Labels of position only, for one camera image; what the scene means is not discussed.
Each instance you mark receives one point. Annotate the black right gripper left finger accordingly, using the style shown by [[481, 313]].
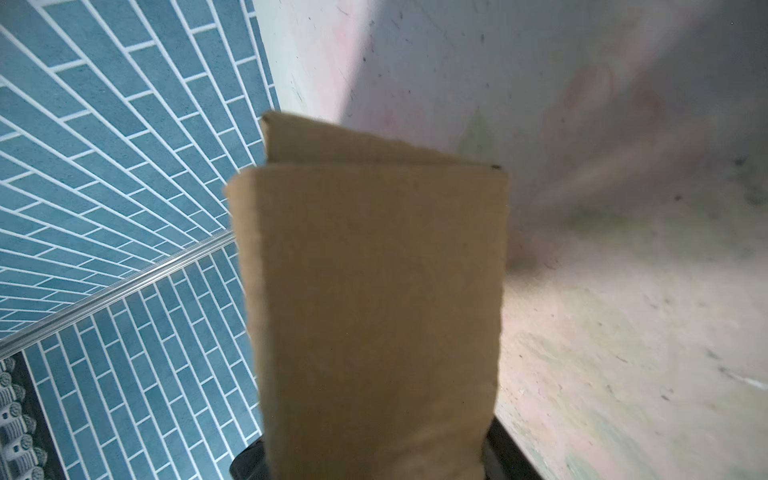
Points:
[[251, 463]]

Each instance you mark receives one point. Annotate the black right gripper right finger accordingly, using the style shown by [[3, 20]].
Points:
[[503, 459]]

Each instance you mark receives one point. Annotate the brown cardboard sheet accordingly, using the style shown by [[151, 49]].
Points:
[[373, 279]]

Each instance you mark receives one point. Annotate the grey metal corner post left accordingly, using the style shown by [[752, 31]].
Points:
[[67, 316]]

